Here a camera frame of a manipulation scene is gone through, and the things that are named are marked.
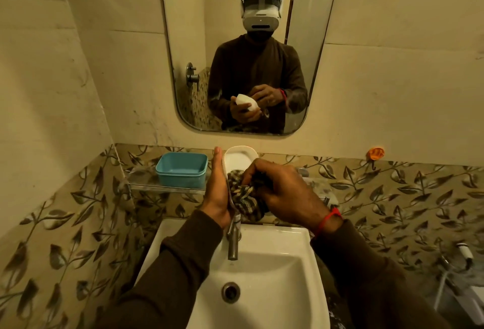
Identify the white ceramic sink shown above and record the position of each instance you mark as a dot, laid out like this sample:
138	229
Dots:
279	264

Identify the metal shelf bracket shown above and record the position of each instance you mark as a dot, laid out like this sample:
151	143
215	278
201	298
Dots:
325	201

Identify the person's right forearm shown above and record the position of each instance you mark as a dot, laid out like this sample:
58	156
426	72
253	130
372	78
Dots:
363	279

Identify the checkered cleaning cloth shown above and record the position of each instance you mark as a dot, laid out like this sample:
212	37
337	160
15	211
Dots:
244	200

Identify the person's right fingers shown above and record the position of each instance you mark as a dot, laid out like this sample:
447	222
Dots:
261	173

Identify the glass wall shelf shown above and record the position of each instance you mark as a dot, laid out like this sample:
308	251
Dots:
143	184

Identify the metal sink tap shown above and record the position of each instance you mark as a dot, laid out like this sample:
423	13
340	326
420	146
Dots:
234	240

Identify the white hand sprayer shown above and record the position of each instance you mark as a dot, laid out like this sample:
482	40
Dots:
465	253

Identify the blue plastic container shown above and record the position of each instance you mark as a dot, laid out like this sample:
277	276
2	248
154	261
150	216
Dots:
182	169

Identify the wall mirror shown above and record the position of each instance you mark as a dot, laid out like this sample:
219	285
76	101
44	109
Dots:
189	37

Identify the person's left thumb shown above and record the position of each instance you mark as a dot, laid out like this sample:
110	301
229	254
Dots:
217	166

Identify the white toilet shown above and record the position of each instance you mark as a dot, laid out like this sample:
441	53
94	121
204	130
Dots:
469	304

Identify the person's left forearm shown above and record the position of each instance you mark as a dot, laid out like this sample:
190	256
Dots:
170	275

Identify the person's right hand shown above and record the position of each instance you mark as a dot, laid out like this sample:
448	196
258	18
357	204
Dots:
291	196

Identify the orange wall hook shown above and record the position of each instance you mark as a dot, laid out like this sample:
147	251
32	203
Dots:
376	154

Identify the metal sink drain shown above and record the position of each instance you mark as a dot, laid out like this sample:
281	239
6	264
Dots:
230	292

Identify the person's left hand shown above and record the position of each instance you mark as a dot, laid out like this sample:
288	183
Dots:
216	196

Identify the white soap dish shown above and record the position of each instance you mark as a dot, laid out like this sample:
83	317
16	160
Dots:
239	158

